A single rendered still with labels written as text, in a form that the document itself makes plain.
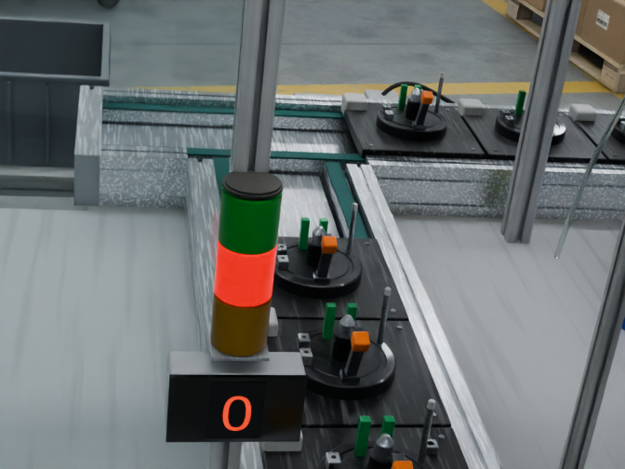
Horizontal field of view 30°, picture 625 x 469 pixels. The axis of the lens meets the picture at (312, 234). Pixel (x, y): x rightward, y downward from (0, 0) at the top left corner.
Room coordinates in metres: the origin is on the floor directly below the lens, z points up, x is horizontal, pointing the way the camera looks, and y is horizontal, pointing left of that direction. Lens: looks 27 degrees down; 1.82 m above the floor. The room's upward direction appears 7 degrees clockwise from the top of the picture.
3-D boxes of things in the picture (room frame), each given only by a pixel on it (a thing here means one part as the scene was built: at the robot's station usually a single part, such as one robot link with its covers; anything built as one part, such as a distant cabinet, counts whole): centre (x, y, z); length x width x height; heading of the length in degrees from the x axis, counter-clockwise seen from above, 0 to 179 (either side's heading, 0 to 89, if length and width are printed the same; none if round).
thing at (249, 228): (0.86, 0.05, 1.38); 0.05 x 0.05 x 0.05
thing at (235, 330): (0.86, 0.05, 1.28); 0.05 x 0.05 x 0.05
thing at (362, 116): (2.15, -0.17, 1.01); 0.24 x 0.24 x 0.13; 11
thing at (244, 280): (0.86, 0.05, 1.33); 0.05 x 0.05 x 0.05
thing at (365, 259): (1.52, -0.01, 1.01); 0.24 x 0.24 x 0.13; 11
